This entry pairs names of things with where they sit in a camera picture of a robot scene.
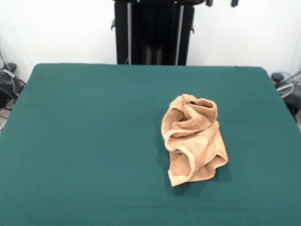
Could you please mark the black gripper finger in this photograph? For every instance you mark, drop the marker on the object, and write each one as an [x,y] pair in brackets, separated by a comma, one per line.
[234,2]
[209,2]

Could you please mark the tan terry towel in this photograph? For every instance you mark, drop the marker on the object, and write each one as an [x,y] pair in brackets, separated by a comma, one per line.
[195,141]

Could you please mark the black caster foot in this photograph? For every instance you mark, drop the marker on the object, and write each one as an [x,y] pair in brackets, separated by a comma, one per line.
[10,66]
[278,77]

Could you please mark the dark floor equipment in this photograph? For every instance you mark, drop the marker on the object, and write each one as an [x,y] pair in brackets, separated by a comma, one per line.
[294,103]

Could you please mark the dark green table cloth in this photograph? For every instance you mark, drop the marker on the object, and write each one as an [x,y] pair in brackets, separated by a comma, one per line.
[82,141]

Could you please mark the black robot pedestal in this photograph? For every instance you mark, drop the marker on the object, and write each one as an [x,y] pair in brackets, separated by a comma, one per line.
[152,35]

